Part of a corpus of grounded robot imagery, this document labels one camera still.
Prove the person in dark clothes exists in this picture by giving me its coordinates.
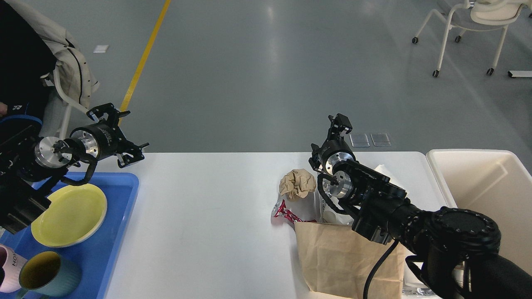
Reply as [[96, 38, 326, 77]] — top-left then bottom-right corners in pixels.
[[0, 0, 56, 142]]

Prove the white bar on floor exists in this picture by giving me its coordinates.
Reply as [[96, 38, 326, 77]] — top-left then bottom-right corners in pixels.
[[507, 70, 532, 79]]

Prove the floor outlet plate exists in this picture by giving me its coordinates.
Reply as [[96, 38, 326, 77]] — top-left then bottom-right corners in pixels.
[[370, 132, 392, 147], [350, 134, 370, 147]]

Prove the dark green mug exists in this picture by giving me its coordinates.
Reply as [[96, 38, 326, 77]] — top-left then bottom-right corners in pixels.
[[15, 250, 82, 299]]

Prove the red white snack wrapper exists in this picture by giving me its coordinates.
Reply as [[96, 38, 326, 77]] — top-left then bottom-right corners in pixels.
[[271, 199, 303, 224]]

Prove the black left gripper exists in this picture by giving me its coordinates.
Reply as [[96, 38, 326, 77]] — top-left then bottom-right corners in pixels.
[[70, 103, 150, 169]]

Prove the yellow plastic plate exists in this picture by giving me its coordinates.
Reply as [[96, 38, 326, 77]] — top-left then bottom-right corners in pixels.
[[32, 184, 108, 246]]

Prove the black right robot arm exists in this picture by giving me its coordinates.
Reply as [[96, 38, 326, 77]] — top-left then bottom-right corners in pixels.
[[308, 113, 532, 299]]

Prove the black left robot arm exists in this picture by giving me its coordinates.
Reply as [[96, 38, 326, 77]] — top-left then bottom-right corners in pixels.
[[0, 103, 149, 235]]

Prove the beige plastic bin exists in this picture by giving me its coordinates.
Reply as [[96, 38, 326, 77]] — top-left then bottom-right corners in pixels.
[[427, 149, 532, 274]]

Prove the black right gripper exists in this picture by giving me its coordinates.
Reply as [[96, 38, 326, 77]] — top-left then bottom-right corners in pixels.
[[308, 114, 355, 174]]

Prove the brown paper bag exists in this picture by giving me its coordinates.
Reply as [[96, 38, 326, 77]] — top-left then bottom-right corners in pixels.
[[295, 223, 406, 299]]

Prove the white chair on casters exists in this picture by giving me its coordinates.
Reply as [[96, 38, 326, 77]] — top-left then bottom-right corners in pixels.
[[411, 0, 531, 78]]

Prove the pink mug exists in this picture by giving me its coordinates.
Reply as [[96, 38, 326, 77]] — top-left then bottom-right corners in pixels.
[[0, 244, 28, 293]]

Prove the white chair with jacket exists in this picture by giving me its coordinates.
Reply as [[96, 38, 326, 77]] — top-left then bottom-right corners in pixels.
[[7, 0, 99, 138]]

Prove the black cable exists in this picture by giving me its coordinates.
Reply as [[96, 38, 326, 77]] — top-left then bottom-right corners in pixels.
[[363, 241, 400, 299]]

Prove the floor outlet plate right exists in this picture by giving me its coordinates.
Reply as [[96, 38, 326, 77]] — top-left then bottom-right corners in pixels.
[[370, 132, 392, 147]]

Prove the crumpled brown paper ball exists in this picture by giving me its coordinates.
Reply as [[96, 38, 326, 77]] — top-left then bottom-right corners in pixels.
[[278, 169, 317, 202]]

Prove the floor outlet plate left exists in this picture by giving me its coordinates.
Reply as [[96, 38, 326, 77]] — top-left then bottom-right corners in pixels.
[[350, 134, 370, 147]]

